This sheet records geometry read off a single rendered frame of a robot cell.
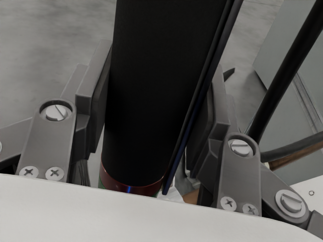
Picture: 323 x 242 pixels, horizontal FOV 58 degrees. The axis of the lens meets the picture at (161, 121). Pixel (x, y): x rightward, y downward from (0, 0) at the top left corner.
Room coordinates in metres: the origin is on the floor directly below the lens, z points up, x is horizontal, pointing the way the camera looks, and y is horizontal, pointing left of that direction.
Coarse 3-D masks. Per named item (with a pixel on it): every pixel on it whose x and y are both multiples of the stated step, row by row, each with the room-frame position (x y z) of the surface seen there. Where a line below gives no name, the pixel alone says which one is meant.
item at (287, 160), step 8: (320, 144) 0.24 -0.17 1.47; (304, 152) 0.22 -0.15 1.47; (312, 152) 0.23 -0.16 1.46; (280, 160) 0.20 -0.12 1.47; (288, 160) 0.21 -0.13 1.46; (296, 160) 0.21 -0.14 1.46; (272, 168) 0.19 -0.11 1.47; (280, 168) 0.20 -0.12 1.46; (192, 192) 0.14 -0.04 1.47; (184, 200) 0.13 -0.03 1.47; (192, 200) 0.13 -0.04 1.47
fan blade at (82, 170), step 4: (80, 160) 0.40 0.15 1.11; (84, 160) 0.37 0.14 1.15; (80, 164) 0.39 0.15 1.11; (84, 164) 0.37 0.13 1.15; (76, 168) 0.41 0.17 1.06; (80, 168) 0.38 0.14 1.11; (84, 168) 0.36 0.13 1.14; (76, 172) 0.40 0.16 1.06; (80, 172) 0.37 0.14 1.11; (84, 172) 0.35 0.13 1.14; (76, 176) 0.39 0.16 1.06; (80, 176) 0.36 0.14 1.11; (84, 176) 0.34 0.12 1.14; (88, 176) 0.32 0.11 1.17; (76, 180) 0.38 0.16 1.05; (80, 180) 0.35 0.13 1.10; (84, 180) 0.33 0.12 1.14; (88, 180) 0.32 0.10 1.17; (76, 184) 0.38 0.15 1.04; (80, 184) 0.35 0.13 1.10; (84, 184) 0.33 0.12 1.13; (88, 184) 0.31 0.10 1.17
